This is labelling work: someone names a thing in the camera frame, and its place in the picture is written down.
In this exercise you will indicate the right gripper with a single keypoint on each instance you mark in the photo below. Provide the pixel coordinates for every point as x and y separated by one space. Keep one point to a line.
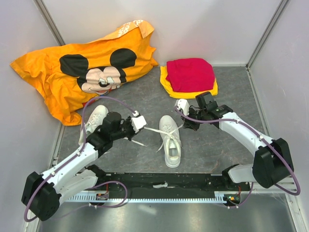
188 123

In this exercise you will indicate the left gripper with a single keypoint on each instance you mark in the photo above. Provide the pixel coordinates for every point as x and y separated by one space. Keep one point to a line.
133 132

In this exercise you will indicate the orange Mickey Mouse bag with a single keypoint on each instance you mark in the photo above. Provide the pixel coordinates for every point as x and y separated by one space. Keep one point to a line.
68 76

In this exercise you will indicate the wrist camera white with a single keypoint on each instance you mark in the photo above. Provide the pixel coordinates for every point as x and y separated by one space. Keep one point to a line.
183 106
138 123

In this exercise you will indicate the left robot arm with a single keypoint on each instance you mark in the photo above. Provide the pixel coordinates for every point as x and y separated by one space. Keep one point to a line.
44 193

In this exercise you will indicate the white tape piece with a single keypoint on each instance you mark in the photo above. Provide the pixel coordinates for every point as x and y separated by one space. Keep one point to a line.
165 185

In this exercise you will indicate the yellow folded cloth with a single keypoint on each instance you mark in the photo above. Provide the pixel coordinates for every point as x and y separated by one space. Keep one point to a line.
182 95

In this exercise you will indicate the red folded cloth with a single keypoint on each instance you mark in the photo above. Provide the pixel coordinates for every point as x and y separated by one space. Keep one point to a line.
190 75

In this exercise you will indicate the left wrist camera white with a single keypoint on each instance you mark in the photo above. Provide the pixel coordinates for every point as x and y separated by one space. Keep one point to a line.
138 123

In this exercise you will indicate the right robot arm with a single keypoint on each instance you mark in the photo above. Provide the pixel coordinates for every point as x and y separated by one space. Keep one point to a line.
271 157

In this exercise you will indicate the slotted cable duct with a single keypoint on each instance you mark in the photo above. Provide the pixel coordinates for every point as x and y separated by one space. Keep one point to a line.
93 197

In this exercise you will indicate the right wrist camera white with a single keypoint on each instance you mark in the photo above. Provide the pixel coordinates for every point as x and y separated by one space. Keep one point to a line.
183 106

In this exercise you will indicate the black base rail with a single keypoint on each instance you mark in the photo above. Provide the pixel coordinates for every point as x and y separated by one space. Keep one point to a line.
140 185

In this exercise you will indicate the white sneaker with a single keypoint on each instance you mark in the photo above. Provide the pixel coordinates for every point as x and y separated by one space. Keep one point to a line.
93 123
171 143

